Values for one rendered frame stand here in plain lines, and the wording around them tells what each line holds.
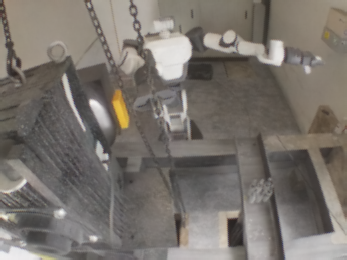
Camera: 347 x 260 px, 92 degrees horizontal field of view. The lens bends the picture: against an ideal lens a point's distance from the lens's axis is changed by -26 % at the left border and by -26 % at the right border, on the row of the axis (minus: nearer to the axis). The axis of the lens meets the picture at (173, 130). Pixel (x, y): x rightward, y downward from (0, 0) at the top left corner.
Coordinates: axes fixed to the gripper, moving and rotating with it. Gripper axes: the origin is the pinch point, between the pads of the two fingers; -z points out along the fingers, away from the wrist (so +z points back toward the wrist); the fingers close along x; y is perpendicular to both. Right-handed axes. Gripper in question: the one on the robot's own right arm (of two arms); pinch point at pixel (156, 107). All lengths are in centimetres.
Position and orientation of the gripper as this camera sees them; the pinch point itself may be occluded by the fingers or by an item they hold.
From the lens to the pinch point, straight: 62.6
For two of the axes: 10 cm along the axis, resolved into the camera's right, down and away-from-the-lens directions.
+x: -9.6, 2.8, -0.8
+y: -1.3, -6.5, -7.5
